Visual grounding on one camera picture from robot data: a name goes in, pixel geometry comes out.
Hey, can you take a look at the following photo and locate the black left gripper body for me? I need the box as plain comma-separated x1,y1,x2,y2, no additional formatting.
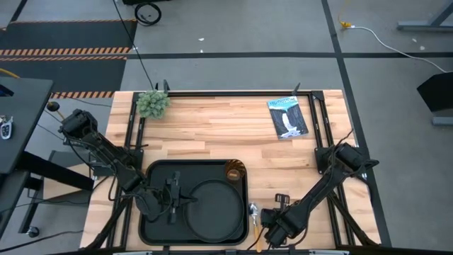
134,171,182,225

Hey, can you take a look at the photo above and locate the white floor cable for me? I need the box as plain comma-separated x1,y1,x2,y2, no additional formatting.
348,25,451,74

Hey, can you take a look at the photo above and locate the black desk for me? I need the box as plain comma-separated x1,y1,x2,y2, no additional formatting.
0,76,96,240

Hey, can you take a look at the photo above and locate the black round plate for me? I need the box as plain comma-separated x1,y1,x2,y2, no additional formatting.
185,178,246,244

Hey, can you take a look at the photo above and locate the grey table leg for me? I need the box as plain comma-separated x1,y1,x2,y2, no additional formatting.
396,0,453,33

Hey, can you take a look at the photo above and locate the black plastic tray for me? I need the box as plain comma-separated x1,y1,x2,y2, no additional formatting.
137,159,249,247

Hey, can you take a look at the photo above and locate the book with waterfall cover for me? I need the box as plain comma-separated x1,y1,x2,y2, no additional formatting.
266,95,309,141

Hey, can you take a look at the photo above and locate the green potted plant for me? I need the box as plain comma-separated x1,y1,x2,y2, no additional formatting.
135,89,171,120

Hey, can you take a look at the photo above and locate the coiled black cable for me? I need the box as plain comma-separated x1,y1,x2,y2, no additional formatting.
134,2,163,27

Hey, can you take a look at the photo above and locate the key fob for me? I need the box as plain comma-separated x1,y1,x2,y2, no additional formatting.
0,115,14,140

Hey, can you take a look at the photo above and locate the spoon with wooden handle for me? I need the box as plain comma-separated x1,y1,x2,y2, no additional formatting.
248,201,265,253

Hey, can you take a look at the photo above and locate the black angular object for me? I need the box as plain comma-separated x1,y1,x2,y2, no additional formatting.
416,70,453,127

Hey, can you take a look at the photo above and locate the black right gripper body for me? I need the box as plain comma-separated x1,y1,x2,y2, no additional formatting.
265,203,302,248

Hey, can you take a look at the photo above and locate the amber faceted cup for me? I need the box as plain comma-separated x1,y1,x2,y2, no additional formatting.
224,159,247,183

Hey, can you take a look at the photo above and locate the black hanging cable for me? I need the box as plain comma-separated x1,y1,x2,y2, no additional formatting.
112,0,156,90

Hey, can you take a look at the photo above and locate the black hazard striped floor mat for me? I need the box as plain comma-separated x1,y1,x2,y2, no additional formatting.
0,18,138,99

